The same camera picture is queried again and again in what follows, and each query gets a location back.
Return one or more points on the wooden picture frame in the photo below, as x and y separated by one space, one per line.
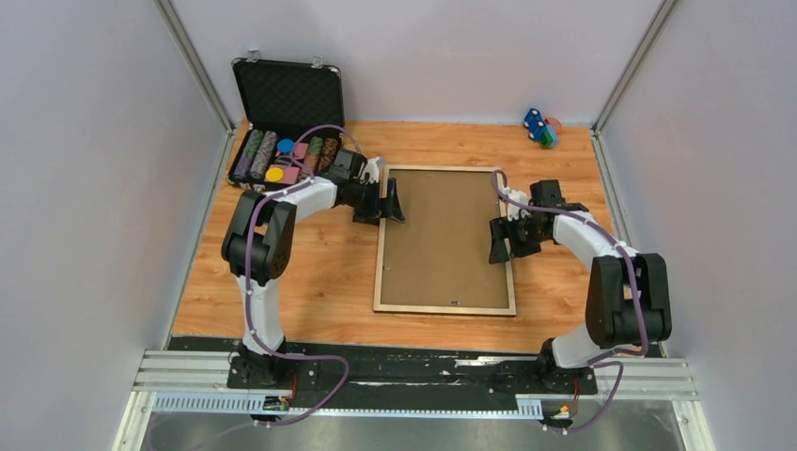
383 267

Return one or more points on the black poker chip case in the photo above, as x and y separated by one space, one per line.
285 100

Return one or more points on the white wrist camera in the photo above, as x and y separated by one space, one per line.
518 200
372 170

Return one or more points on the blue orange tape dispenser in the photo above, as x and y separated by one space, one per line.
541 129

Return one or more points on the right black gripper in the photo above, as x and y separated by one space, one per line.
499 227

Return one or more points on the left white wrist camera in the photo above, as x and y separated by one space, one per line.
372 170

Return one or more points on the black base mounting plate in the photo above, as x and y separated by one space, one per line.
401 379

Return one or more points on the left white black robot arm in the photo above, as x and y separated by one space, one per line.
258 243

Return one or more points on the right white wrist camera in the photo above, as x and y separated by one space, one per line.
518 200

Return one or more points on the aluminium rail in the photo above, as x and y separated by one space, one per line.
206 371

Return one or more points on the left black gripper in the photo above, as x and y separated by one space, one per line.
381 209

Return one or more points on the blue poker chip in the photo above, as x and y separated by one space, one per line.
285 146

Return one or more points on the yellow poker chip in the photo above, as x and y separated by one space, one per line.
274 174

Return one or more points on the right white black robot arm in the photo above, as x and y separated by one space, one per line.
627 302

